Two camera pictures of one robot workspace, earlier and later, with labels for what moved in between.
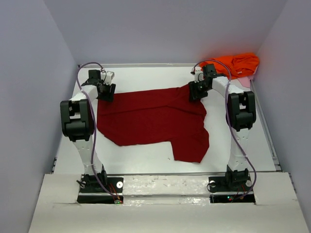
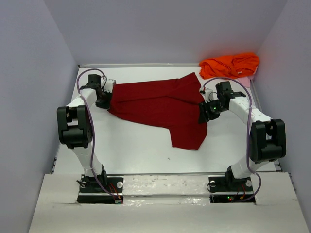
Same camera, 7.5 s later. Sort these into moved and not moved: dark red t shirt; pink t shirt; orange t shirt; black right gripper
Moved: black right gripper; dark red t shirt
Not moved: orange t shirt; pink t shirt
